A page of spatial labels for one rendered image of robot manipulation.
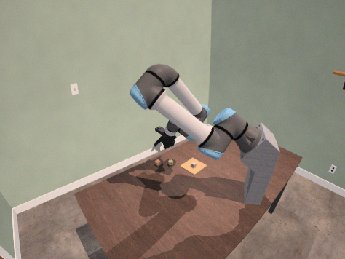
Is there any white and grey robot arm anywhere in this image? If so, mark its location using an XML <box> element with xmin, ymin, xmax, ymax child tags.
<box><xmin>130</xmin><ymin>64</ymin><xmax>262</xmax><ymax>159</ymax></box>

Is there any peach mat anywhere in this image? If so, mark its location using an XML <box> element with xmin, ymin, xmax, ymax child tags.
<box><xmin>181</xmin><ymin>158</ymin><xmax>207</xmax><ymax>175</ymax></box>

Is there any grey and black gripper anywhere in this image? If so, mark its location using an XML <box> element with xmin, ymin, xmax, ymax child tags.
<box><xmin>151</xmin><ymin>132</ymin><xmax>177</xmax><ymax>152</ymax></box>

